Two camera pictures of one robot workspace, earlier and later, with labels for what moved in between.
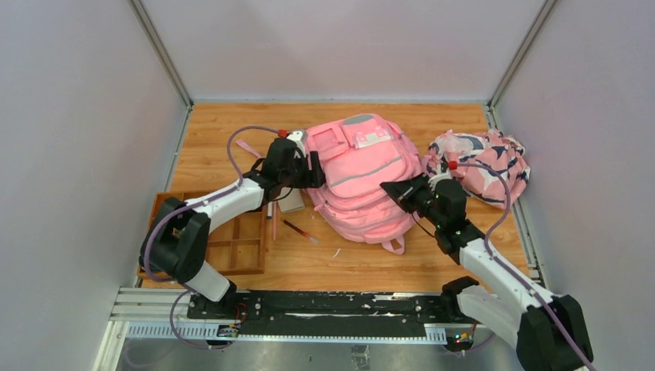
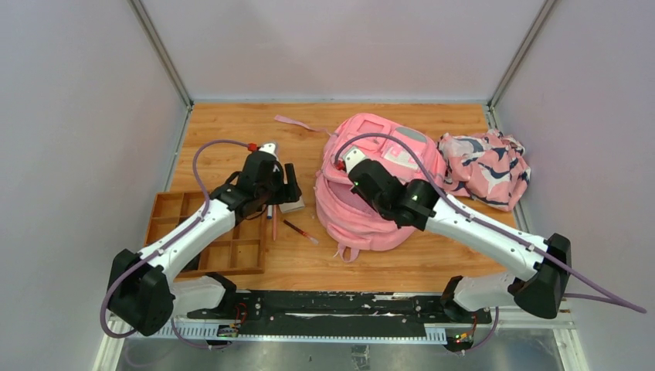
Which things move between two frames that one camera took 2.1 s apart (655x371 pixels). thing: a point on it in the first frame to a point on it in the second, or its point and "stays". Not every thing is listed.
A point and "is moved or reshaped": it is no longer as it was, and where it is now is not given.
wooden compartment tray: x=236 y=247 stays
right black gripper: x=404 y=192 to x=354 y=188
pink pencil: x=274 y=219 stays
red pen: x=313 y=240 stays
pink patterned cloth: x=490 y=165 stays
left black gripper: x=309 y=170 to x=281 y=185
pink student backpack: x=361 y=153 is moved or reshaped
